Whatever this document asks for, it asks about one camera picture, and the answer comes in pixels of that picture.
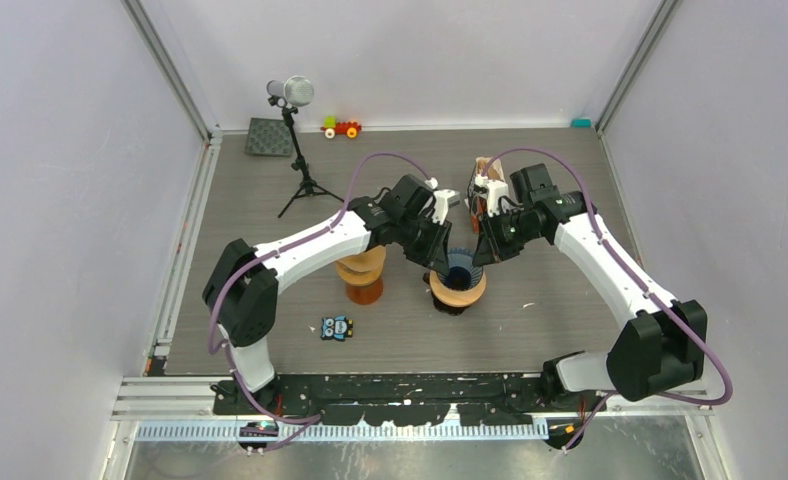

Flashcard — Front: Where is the amber glass carafe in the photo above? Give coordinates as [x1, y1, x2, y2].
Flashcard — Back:
[345, 279, 384, 305]

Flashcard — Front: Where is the wooden ring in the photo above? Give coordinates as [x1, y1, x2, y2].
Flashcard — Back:
[335, 261, 386, 289]

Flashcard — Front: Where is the blue plastic dripper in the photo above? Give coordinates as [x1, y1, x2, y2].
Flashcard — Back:
[439, 248, 484, 291]

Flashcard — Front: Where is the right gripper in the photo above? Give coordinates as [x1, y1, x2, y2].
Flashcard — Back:
[473, 206, 541, 267]

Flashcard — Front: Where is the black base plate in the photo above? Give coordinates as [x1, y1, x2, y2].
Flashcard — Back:
[210, 373, 602, 427]

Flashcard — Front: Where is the wooden ring stand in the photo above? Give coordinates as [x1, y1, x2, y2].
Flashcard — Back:
[428, 270, 489, 311]

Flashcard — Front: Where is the dark grey studded plate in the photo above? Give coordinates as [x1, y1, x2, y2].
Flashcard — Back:
[244, 117, 294, 157]

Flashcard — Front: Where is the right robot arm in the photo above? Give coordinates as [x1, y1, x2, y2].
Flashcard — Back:
[469, 164, 708, 411]

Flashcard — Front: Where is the colourful toy car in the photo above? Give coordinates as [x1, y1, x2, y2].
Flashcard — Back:
[320, 116, 362, 139]

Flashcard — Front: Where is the blue owl sticker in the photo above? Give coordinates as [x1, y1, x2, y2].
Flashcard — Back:
[320, 315, 354, 342]

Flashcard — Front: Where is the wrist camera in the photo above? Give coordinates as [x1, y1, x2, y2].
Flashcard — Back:
[425, 177, 461, 225]
[474, 174, 509, 217]

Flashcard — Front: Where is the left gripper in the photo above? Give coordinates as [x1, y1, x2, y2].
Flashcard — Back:
[397, 215, 452, 277]

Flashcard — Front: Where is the silver microphone on tripod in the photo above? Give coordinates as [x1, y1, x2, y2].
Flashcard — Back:
[266, 75, 343, 218]

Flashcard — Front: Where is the teal block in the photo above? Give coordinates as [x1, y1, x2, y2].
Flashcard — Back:
[570, 117, 595, 129]

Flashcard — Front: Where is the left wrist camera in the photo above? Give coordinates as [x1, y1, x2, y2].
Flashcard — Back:
[425, 177, 461, 225]

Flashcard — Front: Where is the orange coffee filter box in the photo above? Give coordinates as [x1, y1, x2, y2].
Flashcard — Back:
[466, 156, 505, 234]

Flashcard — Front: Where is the brown paper coffee filter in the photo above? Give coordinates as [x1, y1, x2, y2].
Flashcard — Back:
[336, 246, 387, 273]

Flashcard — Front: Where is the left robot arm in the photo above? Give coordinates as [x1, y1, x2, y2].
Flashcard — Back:
[202, 174, 460, 414]

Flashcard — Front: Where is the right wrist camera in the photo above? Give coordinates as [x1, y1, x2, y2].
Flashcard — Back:
[474, 174, 509, 217]

